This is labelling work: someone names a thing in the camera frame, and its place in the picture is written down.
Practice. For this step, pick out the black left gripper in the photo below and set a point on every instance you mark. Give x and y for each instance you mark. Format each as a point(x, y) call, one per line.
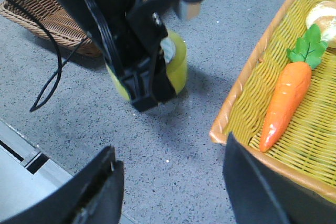
point(105, 1)

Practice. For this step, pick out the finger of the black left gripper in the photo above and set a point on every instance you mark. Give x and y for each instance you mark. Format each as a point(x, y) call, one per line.
point(156, 84)

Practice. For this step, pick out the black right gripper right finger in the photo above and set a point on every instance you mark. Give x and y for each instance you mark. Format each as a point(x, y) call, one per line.
point(260, 195)

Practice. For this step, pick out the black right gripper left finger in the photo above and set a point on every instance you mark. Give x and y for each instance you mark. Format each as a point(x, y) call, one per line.
point(93, 195)

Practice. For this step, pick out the yellow tape roll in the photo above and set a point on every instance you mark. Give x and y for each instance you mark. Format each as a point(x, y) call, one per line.
point(123, 70)

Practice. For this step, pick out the yellow woven basket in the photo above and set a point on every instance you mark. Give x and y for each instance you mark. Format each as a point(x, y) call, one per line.
point(305, 153)

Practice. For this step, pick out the brown wicker basket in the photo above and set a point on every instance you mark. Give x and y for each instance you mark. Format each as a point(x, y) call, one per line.
point(65, 31)

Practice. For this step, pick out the orange toy carrot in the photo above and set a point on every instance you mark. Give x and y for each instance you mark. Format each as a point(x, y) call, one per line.
point(292, 85)

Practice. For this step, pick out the toy bread roll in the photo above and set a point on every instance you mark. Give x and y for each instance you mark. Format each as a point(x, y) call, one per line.
point(323, 15)

